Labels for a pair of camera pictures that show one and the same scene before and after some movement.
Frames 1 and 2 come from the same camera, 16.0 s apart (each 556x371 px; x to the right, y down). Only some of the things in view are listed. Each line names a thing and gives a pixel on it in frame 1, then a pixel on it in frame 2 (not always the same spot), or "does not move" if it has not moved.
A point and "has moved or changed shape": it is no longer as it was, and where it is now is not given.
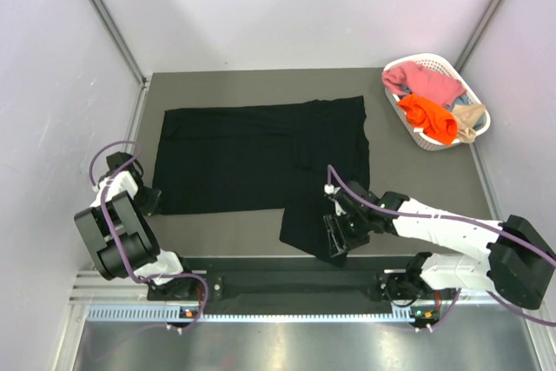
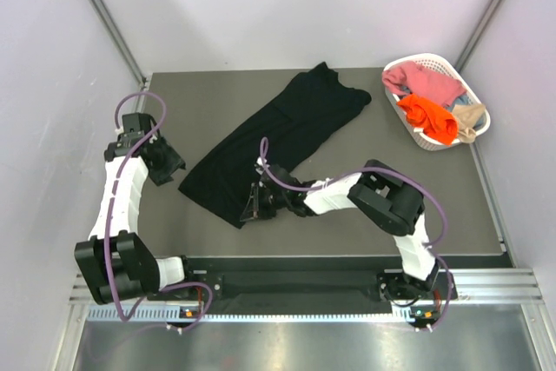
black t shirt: x=273 y=157 has moved or changed shape
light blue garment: x=462 y=99 does not move
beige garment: x=466 y=115 does not move
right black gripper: x=340 y=241 -> x=256 y=210
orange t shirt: x=440 y=124 does not move
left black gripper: x=152 y=206 -> x=173 y=162
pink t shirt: x=420 y=81 does not move
